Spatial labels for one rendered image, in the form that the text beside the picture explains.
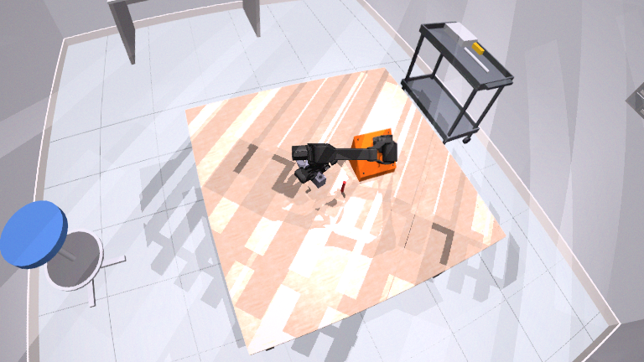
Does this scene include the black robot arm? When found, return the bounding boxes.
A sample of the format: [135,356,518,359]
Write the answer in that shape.
[292,134,397,166]

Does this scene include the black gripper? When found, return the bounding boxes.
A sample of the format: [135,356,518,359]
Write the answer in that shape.
[294,160,338,184]

